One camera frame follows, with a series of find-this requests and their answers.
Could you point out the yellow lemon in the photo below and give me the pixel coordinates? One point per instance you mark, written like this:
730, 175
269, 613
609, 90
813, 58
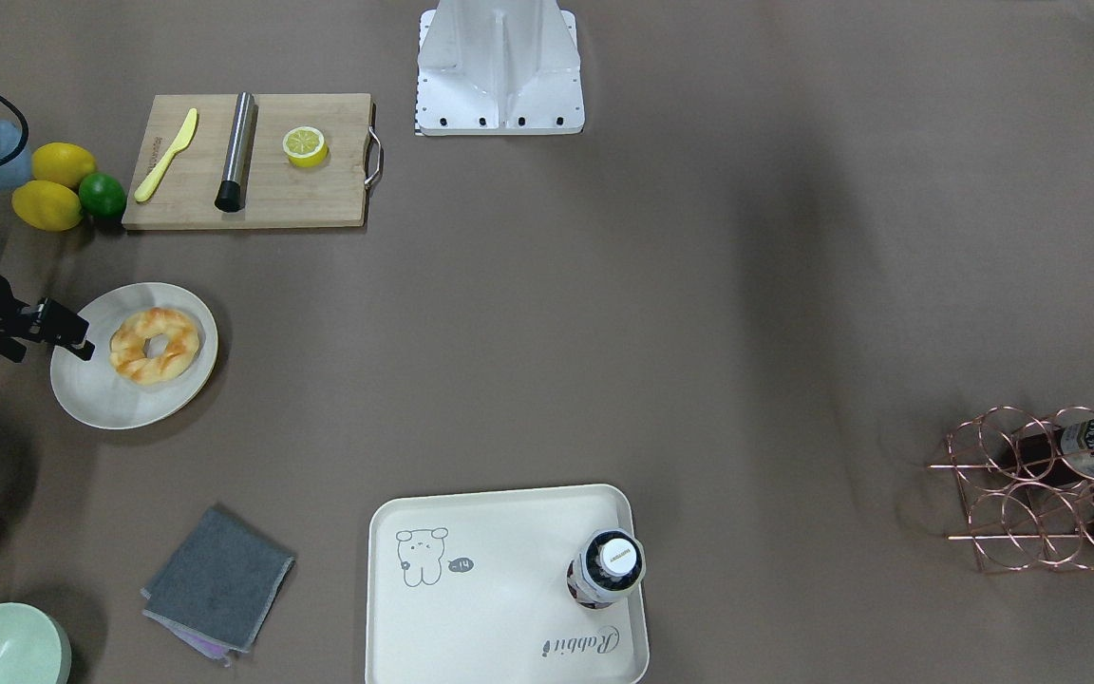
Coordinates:
65, 163
47, 206

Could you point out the yellow plastic knife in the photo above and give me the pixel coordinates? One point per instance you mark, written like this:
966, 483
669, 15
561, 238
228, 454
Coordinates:
187, 131

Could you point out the copper wire bottle rack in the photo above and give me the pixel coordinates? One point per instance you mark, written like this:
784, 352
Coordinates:
1011, 522

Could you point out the half lemon slice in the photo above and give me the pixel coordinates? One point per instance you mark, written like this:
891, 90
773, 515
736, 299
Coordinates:
305, 146

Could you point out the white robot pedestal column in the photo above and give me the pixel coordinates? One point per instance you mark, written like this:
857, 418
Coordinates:
498, 68

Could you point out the green lime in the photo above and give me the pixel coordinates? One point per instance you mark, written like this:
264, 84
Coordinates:
102, 196

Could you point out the steel muddler rod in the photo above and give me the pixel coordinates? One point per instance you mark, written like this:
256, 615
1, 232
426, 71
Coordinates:
232, 188

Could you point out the cream rabbit tray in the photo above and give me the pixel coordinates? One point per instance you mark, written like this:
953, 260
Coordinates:
471, 588

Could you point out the bamboo cutting board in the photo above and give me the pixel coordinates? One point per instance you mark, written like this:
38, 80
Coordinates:
277, 194

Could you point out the glazed twisted donut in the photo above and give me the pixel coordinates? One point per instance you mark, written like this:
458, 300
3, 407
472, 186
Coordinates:
154, 345

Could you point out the grey folded cloth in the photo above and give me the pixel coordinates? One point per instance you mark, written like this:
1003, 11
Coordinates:
216, 590

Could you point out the brown drink bottle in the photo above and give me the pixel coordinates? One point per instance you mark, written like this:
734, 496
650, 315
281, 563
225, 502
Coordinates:
606, 569

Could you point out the dark bottle in rack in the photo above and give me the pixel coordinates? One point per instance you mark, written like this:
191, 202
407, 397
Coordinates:
1063, 458

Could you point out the mint green bowl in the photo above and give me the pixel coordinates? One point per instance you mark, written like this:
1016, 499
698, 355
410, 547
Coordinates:
34, 648

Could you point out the cream round plate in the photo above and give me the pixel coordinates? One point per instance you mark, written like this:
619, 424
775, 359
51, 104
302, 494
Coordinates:
94, 394

